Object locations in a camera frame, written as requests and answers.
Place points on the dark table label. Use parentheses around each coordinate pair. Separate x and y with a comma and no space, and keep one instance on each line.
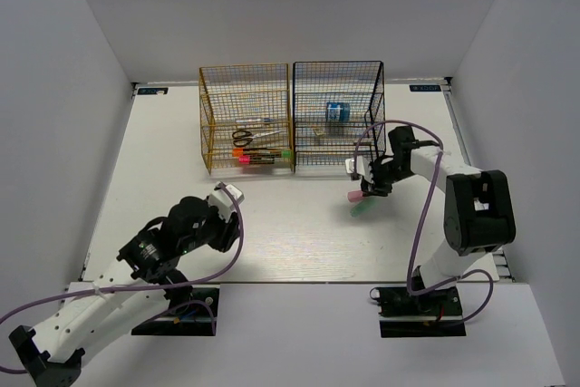
(152,90)
(425,88)

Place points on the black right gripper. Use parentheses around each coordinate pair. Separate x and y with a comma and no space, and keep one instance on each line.
(375,188)

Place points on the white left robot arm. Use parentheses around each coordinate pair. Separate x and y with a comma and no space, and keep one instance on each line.
(140,285)

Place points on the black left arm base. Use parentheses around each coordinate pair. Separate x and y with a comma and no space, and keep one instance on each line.
(193,320)

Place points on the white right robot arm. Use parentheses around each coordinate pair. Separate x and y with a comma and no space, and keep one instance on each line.
(478,216)

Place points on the black wire basket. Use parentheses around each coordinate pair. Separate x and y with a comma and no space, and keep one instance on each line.
(359,83)

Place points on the dark left table label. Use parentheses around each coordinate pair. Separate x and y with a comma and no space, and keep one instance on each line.
(152,90)

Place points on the green translucent highlighter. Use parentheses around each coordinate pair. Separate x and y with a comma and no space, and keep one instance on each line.
(362,206)

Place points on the black handled scissors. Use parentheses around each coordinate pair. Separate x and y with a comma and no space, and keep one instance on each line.
(242,138)

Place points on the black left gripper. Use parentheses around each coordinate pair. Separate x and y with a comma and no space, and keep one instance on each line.
(228,231)

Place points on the dark right table label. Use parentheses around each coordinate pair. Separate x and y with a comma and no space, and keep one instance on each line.
(425,88)

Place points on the pink cap highlighter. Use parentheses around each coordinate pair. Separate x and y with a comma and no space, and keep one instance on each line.
(257,160)

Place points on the gold wire basket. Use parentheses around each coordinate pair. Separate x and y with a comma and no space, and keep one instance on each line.
(230,92)

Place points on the blue tape box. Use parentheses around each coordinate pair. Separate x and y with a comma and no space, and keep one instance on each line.
(337,112)

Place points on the pink translucent highlighter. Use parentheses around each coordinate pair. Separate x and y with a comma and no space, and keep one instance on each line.
(355,196)

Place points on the clear spray bottle blue cap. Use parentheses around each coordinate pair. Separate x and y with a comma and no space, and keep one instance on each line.
(255,120)

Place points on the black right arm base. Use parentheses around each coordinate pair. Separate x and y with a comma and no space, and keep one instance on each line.
(438,314)

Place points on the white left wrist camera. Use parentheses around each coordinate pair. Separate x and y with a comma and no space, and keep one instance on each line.
(223,198)

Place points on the orange cap highlighter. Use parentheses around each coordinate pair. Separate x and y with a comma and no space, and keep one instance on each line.
(238,152)

